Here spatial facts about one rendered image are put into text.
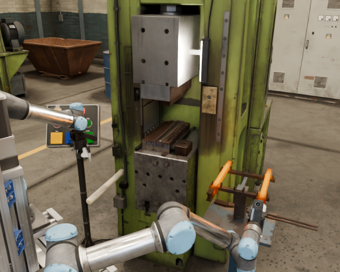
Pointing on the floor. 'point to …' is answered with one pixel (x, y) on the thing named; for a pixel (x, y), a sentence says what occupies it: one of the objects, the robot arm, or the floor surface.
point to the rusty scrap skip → (61, 56)
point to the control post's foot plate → (89, 242)
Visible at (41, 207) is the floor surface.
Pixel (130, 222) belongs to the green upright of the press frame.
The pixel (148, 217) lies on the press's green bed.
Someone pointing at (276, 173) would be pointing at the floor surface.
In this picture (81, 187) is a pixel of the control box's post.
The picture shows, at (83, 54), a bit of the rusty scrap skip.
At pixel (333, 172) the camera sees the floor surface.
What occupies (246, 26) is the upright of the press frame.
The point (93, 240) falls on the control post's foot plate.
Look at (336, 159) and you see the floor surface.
